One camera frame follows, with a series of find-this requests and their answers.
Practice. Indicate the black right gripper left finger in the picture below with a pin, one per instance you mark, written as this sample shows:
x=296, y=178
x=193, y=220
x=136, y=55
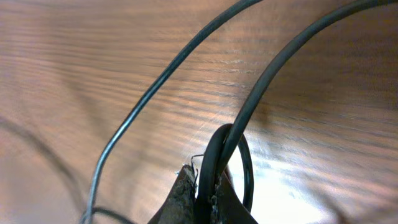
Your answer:
x=179, y=204

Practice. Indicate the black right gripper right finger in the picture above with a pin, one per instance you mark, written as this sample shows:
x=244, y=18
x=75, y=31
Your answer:
x=226, y=207

